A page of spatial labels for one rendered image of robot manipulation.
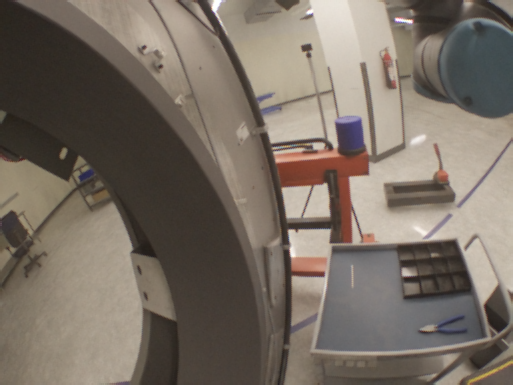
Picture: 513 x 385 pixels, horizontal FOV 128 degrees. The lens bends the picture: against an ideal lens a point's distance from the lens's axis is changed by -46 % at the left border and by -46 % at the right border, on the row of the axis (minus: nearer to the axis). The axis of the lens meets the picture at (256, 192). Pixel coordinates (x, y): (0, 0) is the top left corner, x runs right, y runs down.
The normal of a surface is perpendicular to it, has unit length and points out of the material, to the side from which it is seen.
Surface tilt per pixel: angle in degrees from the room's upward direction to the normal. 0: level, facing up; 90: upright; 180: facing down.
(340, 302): 0
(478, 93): 94
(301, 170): 90
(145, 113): 119
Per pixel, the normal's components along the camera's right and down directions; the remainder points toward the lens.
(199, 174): -0.25, 0.72
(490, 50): -0.49, 0.58
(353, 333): -0.26, -0.85
